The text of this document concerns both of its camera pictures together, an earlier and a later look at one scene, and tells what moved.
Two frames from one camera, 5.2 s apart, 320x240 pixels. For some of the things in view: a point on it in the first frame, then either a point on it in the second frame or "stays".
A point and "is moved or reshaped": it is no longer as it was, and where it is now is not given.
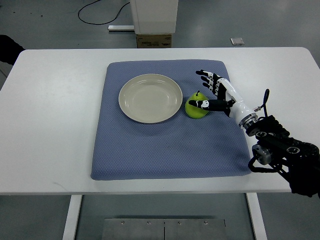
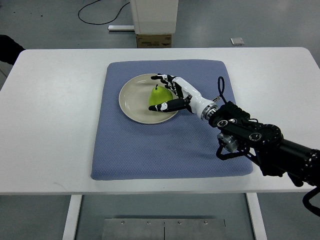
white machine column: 152,17 stays
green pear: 195,111 is moved or reshaped
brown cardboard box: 154,40 stays
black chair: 10,49 stays
